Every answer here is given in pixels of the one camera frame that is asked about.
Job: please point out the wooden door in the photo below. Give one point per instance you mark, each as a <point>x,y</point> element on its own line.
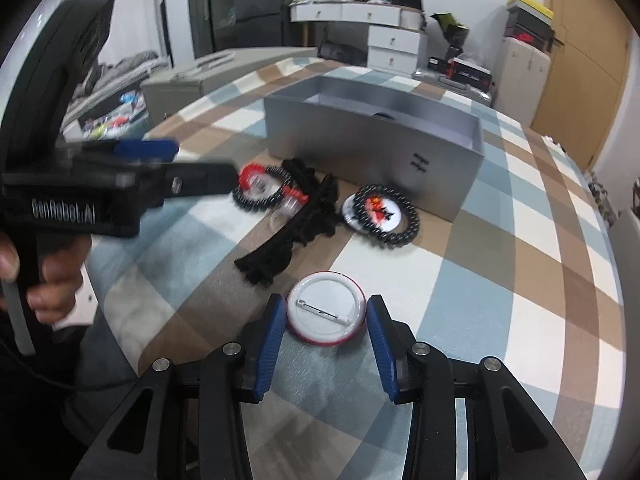
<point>580,60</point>

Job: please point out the pile of grey clothes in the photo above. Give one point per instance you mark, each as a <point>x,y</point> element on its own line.
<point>125,67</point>

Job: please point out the dark grey fridge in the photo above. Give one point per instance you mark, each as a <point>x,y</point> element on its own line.
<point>260,0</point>

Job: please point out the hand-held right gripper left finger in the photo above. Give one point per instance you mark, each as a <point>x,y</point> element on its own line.
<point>267,347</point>

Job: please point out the round printed badge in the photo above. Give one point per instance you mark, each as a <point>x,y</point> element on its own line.
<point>372,212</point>

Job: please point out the dark cloth under dressing table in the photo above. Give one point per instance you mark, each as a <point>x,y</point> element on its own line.
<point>340,50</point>

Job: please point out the white drawer cabinet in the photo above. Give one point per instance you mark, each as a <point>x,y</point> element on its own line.
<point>392,47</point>

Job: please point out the clear plastic accessory red beads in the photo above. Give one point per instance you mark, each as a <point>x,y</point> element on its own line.
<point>290,205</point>

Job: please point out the bin of colourful things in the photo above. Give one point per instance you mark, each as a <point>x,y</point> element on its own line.
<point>112,117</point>

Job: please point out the plain beige storage box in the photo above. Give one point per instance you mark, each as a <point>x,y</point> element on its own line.
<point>629,270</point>

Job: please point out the checkered blanket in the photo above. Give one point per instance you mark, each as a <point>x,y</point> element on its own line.
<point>500,285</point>

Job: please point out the white dressing table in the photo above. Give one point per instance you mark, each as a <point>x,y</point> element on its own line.
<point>350,12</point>

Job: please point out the yellow lid shoe box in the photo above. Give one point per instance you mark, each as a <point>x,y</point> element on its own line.
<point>530,4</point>

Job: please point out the flower bouquet dark wrap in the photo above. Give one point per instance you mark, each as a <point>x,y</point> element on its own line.
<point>452,30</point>

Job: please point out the silver suitcase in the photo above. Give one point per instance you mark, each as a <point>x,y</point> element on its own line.
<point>430,77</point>

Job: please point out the dark grey shoe box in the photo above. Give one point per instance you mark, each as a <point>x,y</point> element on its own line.
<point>525,25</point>

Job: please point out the person's left hand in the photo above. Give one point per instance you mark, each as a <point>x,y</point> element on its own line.
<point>60,290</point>

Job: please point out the grey cardboard box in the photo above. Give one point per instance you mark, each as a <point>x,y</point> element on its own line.
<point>350,140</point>

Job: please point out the small black box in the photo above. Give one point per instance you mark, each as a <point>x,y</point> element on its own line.
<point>437,64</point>

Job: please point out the beige upright suitcase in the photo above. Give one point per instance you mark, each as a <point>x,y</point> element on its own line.
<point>522,80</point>

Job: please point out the dark glass door cabinet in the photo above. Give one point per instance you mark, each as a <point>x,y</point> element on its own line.
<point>210,5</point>

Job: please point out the red and black box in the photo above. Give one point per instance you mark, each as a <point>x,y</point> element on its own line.
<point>470,74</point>

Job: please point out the white round pin badge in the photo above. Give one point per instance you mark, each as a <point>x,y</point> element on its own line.
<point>325,320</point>

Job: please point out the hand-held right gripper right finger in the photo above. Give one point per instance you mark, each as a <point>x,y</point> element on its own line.
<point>382,347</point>

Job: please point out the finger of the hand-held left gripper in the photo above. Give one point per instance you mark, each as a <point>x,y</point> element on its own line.
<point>145,149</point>
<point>200,178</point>

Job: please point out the group of sneakers on rack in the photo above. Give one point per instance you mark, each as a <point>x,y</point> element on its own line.
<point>597,195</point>

